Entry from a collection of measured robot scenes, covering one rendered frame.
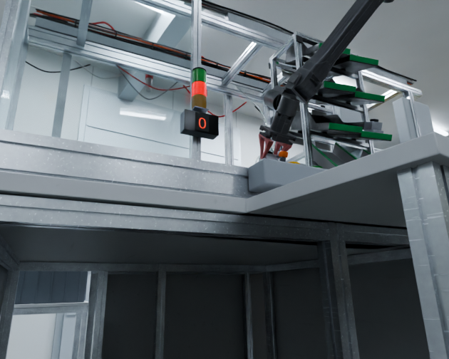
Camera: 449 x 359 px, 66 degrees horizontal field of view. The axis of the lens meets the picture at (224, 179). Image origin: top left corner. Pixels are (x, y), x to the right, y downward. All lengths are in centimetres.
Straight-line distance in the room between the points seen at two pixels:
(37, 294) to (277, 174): 216
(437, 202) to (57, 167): 60
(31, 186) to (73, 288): 212
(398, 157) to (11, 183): 54
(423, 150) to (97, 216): 48
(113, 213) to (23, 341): 379
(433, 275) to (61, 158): 61
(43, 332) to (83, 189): 381
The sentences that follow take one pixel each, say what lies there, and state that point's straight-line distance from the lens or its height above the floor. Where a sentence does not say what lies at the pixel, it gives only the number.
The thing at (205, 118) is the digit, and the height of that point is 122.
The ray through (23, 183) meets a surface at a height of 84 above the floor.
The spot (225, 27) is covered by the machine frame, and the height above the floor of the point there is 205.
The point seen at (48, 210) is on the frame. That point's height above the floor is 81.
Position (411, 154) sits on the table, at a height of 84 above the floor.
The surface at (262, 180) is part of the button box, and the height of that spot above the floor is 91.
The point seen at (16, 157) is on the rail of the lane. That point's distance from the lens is 70.
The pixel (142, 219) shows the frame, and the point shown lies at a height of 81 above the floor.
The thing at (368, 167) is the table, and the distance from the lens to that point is 51.
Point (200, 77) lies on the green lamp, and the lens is 122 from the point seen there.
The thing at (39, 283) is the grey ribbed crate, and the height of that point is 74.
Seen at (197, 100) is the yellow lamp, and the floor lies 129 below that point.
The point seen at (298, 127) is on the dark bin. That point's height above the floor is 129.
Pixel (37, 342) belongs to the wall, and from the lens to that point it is 438.
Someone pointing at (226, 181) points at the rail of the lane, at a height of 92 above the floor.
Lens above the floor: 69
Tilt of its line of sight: 18 degrees up
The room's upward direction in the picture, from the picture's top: 1 degrees counter-clockwise
